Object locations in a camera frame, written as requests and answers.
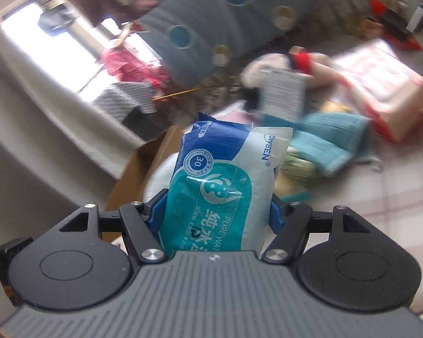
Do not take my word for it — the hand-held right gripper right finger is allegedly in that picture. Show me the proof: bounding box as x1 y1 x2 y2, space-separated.
263 192 371 264

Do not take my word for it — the grey-blue blanket with circles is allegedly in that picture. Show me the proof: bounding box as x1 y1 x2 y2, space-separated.
137 0 342 74

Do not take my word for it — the black and cream plush toy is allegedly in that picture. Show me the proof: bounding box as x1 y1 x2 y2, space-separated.
240 46 342 90

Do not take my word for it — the white curtain cloth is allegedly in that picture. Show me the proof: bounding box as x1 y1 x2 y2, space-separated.
0 3 149 184

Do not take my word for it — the yellow stick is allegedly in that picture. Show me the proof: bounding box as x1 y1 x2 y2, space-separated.
153 86 212 101

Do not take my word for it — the teal wet wipes packet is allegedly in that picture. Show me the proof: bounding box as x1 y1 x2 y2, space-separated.
160 112 294 257

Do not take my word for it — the large cardboard box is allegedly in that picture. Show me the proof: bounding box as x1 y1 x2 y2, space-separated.
102 125 187 243

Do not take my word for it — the red plastic item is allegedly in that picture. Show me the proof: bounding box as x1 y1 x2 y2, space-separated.
368 0 388 15

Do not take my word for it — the blue striped towel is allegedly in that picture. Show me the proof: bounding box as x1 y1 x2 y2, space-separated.
289 113 374 178

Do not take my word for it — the green packet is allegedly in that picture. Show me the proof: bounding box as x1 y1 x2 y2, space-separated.
280 150 321 184

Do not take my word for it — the blue and white box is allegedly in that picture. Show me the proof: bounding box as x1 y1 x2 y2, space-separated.
257 67 307 122

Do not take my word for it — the dark hanging cloth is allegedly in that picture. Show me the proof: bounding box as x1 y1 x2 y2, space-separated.
37 5 76 36

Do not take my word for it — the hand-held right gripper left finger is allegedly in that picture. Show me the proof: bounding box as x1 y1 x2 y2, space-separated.
58 188 170 264

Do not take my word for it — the pink-red hanging garment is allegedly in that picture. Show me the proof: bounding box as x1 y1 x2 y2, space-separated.
102 40 170 85

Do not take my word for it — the pink plaid bedsheet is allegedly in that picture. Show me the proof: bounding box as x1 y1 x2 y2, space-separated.
211 35 423 254

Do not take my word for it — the grey patterned hanging garment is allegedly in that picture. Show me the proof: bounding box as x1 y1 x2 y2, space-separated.
93 82 156 118

